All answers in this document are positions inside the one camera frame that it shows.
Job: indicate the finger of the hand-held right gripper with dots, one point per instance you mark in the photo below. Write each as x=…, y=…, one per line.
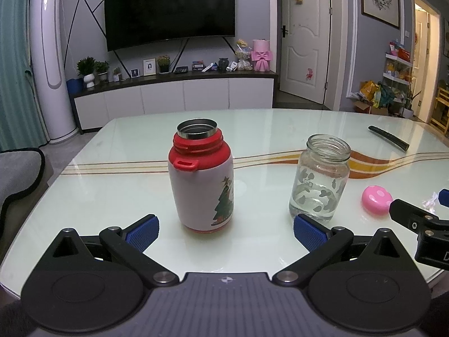
x=444, y=198
x=410, y=214

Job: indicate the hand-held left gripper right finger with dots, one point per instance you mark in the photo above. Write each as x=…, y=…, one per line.
x=308, y=231

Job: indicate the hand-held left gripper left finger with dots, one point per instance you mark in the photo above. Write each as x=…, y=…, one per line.
x=143, y=233

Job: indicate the clear glass jar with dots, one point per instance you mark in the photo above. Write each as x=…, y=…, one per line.
x=319, y=182

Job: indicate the red and white thermos bottle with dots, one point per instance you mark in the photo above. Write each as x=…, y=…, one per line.
x=196, y=189

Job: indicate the pink spotted bottle cap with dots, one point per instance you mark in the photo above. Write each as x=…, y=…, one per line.
x=377, y=200

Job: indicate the crumpled plastic wrapper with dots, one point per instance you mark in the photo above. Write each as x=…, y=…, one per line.
x=430, y=204

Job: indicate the wooden chair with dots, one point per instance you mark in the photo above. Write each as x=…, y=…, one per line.
x=441, y=108

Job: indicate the plant in white floor pot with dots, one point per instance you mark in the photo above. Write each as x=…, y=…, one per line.
x=408, y=110

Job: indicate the cardboard box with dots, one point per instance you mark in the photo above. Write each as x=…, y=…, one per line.
x=361, y=107

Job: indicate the yellow bags pile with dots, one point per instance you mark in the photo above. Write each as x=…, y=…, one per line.
x=370, y=93

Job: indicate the white storage shelf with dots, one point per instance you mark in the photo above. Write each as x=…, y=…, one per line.
x=398, y=73

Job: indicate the white television cabinet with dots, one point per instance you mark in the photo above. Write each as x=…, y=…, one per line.
x=175, y=98

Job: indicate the pink pig door sticker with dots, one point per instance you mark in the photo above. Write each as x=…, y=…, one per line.
x=309, y=74

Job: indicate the tiny potted plant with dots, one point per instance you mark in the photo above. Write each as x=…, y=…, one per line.
x=116, y=74

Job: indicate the blue bin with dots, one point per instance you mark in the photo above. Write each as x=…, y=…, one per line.
x=74, y=86

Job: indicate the black calculator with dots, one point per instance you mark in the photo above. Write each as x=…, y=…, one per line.
x=180, y=70

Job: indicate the green plant in striped pot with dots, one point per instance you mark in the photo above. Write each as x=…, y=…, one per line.
x=102, y=70

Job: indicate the flowering plant in dark pot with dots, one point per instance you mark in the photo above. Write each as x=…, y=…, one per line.
x=163, y=64

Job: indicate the green plant in white pot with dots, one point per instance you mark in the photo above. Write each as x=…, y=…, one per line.
x=87, y=70

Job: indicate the stack of small boxes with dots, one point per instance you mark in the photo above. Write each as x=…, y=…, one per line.
x=198, y=66

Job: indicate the pink gift box with bow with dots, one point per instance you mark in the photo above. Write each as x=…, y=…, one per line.
x=261, y=56

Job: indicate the wrapped flower bouquet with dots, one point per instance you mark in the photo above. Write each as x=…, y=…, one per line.
x=243, y=58

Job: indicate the black vase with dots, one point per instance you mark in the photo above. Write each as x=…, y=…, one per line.
x=223, y=65

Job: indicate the white door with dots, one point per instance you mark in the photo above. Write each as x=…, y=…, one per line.
x=305, y=42

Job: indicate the white tower air conditioner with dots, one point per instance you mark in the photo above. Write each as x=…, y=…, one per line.
x=52, y=59

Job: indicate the green curtain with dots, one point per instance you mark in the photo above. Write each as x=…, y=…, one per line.
x=14, y=59

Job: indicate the black curved television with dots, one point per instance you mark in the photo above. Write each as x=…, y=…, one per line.
x=168, y=7

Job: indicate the small dark photo frame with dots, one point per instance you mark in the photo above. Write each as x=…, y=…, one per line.
x=135, y=73

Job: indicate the white photo frame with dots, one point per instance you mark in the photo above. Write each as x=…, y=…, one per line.
x=149, y=66

